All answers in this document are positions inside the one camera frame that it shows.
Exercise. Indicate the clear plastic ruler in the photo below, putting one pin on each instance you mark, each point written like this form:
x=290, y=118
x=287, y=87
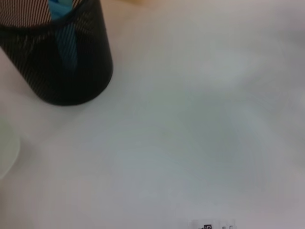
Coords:
x=207, y=226

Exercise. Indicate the blue scissors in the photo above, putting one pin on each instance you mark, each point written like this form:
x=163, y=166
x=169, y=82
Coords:
x=60, y=9

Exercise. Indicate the black mesh pen holder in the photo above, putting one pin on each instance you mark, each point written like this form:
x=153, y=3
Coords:
x=83, y=59

